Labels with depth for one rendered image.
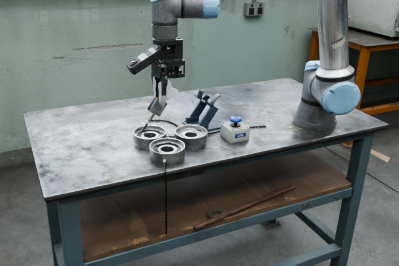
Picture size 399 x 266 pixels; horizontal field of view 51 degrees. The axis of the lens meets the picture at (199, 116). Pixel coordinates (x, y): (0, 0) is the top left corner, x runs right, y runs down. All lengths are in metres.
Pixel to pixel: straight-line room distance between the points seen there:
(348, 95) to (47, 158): 0.92
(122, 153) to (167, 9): 0.44
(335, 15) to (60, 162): 0.89
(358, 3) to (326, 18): 2.19
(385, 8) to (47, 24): 2.27
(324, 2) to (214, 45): 1.92
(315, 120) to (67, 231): 0.88
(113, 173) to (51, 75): 1.71
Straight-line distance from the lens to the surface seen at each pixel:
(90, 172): 1.21
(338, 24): 1.30
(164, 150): 1.27
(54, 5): 2.75
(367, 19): 3.42
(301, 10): 3.52
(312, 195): 1.63
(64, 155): 1.32
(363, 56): 3.14
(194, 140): 1.29
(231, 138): 1.35
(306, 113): 1.52
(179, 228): 1.39
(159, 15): 1.21
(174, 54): 1.27
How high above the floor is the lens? 1.40
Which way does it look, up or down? 23 degrees down
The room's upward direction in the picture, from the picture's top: 2 degrees clockwise
